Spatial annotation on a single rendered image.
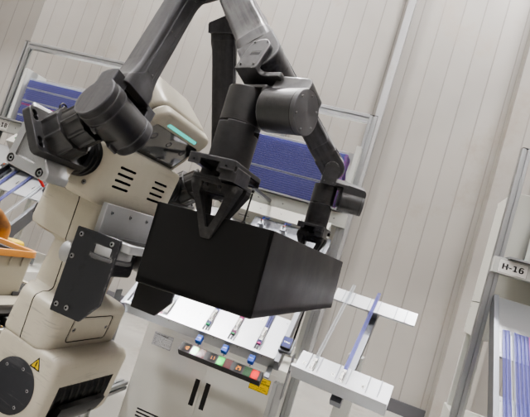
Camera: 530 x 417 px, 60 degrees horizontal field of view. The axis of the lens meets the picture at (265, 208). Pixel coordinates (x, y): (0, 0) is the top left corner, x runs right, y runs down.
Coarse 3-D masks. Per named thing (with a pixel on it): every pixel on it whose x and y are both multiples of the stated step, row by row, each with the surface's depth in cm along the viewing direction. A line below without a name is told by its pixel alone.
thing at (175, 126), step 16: (160, 80) 94; (160, 96) 90; (176, 96) 100; (160, 112) 88; (176, 112) 92; (192, 112) 105; (160, 128) 91; (176, 128) 94; (192, 128) 97; (160, 144) 96; (176, 144) 99; (192, 144) 102; (160, 160) 102; (176, 160) 105
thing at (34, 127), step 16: (32, 112) 75; (64, 112) 77; (32, 128) 74; (48, 128) 75; (64, 128) 75; (80, 128) 75; (32, 144) 73; (48, 144) 76; (64, 144) 76; (80, 144) 77; (64, 160) 78; (80, 160) 83
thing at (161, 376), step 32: (160, 352) 216; (128, 384) 218; (160, 384) 214; (192, 384) 210; (224, 384) 207; (288, 384) 217; (128, 416) 215; (160, 416) 211; (192, 416) 208; (224, 416) 205; (256, 416) 201
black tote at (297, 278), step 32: (160, 224) 62; (192, 224) 61; (224, 224) 59; (160, 256) 61; (192, 256) 60; (224, 256) 59; (256, 256) 57; (288, 256) 66; (320, 256) 86; (160, 288) 61; (192, 288) 59; (224, 288) 58; (256, 288) 57; (288, 288) 69; (320, 288) 92
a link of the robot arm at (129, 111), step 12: (132, 108) 74; (120, 120) 72; (132, 120) 74; (144, 120) 76; (96, 132) 72; (108, 132) 73; (120, 132) 73; (132, 132) 74; (108, 144) 74; (120, 144) 75
